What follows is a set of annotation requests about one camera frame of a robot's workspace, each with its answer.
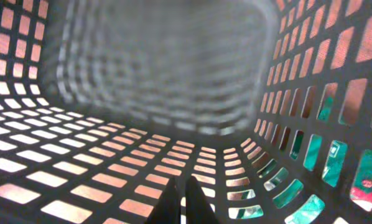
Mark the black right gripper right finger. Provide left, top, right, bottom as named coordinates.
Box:
left=185, top=176, right=220, bottom=224

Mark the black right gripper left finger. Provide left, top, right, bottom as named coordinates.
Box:
left=145, top=177, right=180, bottom=224

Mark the grey plastic basket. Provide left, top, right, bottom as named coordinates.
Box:
left=0, top=0, right=372, bottom=223

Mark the green Nescafe coffee bag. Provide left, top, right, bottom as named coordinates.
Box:
left=228, top=88, right=372, bottom=223

